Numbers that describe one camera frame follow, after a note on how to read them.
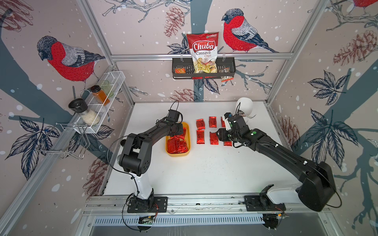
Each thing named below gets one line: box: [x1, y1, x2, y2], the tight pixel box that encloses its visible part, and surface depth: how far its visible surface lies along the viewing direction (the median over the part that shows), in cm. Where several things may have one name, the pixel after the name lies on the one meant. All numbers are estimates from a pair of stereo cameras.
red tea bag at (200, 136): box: [196, 129, 205, 145], surface depth 100 cm
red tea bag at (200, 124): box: [195, 118, 206, 130], surface depth 108 cm
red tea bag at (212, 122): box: [208, 116, 218, 128], surface depth 109 cm
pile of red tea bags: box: [167, 127, 189, 154], surface depth 94 cm
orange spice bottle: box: [90, 85, 111, 107], surface depth 74 cm
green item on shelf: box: [100, 80, 114, 98], surface depth 79 cm
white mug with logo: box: [235, 96, 254, 117], surface depth 102 cm
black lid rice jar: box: [68, 97, 100, 126], surface depth 64 cm
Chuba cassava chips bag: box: [186, 31, 220, 74], surface depth 85 cm
